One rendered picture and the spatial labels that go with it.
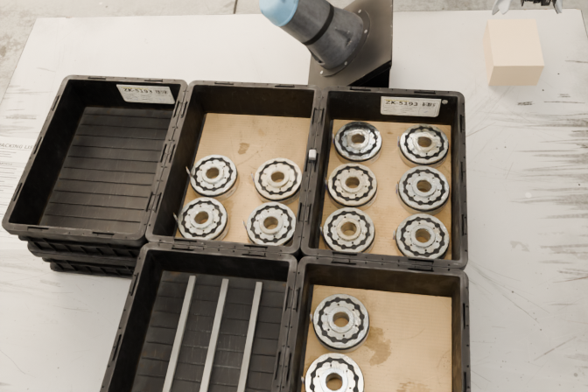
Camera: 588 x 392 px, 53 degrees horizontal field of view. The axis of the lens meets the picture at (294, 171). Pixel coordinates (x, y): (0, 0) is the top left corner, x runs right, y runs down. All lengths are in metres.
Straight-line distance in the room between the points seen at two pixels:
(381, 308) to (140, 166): 0.62
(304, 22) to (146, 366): 0.80
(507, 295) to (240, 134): 0.68
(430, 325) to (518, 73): 0.73
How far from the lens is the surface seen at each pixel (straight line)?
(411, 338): 1.15
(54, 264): 1.46
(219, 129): 1.39
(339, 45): 1.44
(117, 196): 1.36
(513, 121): 1.57
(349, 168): 1.26
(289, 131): 1.36
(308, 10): 1.40
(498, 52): 1.61
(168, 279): 1.24
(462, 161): 1.20
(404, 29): 1.74
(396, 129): 1.35
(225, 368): 1.15
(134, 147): 1.42
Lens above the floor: 1.93
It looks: 58 degrees down
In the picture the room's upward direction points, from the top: 10 degrees counter-clockwise
